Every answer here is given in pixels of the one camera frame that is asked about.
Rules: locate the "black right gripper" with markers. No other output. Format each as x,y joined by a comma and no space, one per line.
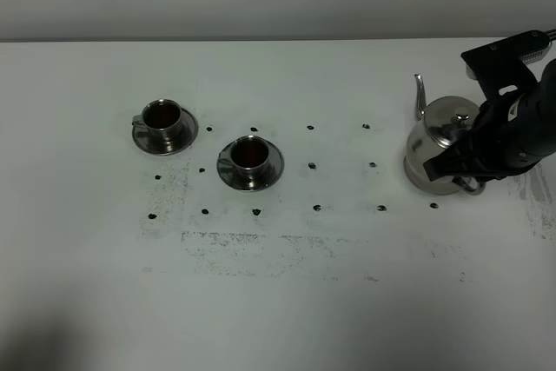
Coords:
508,136

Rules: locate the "stainless steel teapot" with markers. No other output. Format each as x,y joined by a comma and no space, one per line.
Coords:
439,124

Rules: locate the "steel teacup near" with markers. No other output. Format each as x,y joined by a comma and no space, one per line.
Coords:
248,154

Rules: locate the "steel teacup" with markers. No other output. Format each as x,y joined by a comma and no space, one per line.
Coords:
248,154
163,117

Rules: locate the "steel saucer near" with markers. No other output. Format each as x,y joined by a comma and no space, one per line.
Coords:
259,180

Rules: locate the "steel saucer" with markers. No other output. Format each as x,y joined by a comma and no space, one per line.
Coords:
259,180
157,143

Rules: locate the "steel saucer far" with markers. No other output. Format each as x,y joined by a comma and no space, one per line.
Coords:
157,143

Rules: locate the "steel teacup far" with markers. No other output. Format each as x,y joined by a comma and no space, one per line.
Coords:
163,117

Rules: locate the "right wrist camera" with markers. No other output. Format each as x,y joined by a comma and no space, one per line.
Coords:
503,63

